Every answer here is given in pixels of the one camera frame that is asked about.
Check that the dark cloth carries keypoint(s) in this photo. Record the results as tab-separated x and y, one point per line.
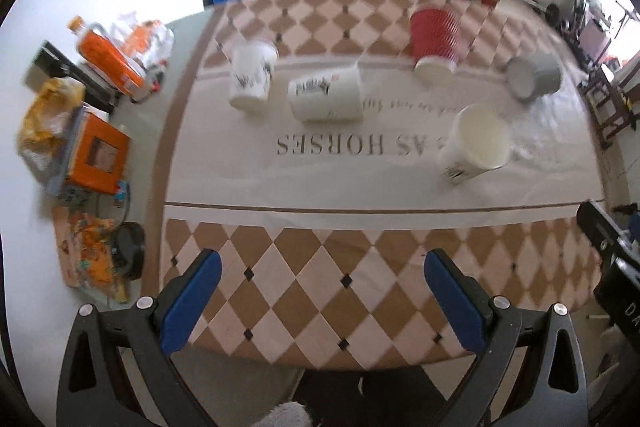
372	399

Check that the white paper cup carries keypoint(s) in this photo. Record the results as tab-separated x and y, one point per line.
475	147

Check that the red ribbed paper cup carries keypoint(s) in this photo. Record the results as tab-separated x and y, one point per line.
434	43

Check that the black box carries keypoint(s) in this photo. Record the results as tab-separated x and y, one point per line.
57	68

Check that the wide white printed cup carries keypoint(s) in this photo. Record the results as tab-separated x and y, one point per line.
327	94

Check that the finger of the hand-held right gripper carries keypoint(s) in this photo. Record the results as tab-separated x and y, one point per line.
602	229

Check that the wooden side chair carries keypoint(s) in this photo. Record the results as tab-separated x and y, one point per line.
611	104

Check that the white fluffy cloth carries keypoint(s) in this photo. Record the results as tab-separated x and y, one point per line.
284	414

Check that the checkered printed tablecloth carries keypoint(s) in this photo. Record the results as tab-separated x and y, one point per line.
300	187

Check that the yellow snack bag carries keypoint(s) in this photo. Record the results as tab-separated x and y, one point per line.
46	119

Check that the colourful snack packet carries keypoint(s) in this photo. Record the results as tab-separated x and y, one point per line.
89	257

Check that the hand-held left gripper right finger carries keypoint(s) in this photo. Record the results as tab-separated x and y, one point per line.
455	302

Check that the tall white printed cup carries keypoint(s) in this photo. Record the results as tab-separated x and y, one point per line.
250	74

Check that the clear plastic bag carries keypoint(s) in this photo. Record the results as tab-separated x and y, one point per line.
145	38

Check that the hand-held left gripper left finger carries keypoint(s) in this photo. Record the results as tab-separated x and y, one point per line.
192	302

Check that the black round lid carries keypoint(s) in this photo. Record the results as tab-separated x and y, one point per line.
129	249

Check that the grey cup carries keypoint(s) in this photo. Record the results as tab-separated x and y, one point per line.
536	76

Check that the orange juice bottle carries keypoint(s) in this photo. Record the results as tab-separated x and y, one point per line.
107	59

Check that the orange box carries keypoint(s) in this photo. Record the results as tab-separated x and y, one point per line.
96	154

